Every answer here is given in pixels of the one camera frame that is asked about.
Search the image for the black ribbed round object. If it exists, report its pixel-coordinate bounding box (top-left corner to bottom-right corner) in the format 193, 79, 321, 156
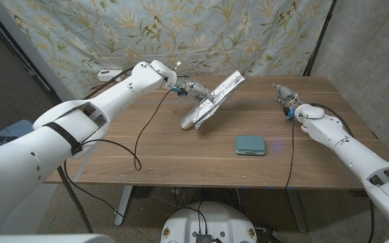
132, 185, 155, 200

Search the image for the black arm strap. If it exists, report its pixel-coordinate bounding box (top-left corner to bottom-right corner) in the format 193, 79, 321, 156
42, 121, 84, 157

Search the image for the black power strip cord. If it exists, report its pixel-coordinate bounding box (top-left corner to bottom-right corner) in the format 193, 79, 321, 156
89, 79, 114, 91

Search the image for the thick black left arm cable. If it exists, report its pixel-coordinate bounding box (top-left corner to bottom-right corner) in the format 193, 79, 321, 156
57, 66, 135, 234

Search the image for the blue storage bin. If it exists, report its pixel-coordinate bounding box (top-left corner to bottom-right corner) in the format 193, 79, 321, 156
0, 119, 35, 153

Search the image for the teal sponge block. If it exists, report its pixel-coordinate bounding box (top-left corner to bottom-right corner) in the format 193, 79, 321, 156
234, 135, 267, 157

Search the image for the aluminum foil roll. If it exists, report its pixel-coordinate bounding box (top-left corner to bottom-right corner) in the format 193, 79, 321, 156
180, 70, 246, 131

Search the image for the white power strip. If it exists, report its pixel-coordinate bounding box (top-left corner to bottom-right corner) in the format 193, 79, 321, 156
97, 69, 124, 82

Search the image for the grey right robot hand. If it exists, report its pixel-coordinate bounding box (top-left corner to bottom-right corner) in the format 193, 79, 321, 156
271, 83, 302, 114

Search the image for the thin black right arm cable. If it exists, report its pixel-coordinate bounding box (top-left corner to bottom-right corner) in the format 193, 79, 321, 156
284, 117, 295, 189

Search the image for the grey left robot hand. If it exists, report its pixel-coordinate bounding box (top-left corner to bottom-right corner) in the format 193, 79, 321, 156
173, 76, 215, 104

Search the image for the floral backdrop cloth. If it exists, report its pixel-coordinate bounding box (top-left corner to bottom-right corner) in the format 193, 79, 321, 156
0, 0, 334, 102

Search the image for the grey table leg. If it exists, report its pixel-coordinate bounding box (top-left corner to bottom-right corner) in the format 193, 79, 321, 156
286, 188, 309, 233
114, 185, 134, 226

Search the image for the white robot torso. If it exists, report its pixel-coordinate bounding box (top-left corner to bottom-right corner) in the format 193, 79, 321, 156
160, 201, 259, 243

